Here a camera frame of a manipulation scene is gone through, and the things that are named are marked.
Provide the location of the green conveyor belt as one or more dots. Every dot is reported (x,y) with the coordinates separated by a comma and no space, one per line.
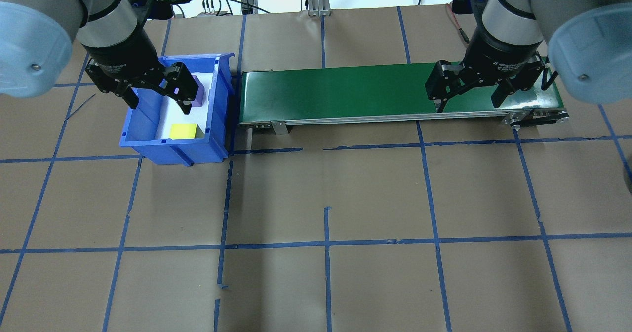
(345,90)

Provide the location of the blue plastic storage bin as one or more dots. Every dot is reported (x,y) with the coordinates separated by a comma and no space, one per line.
(197,149)

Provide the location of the white foam pad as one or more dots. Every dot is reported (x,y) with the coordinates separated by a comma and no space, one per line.
(168,114)

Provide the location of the yellow foam block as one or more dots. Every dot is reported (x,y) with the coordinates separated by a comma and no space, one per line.
(185,132)

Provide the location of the purple foam block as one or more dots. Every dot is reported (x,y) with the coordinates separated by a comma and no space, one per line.
(199,92)

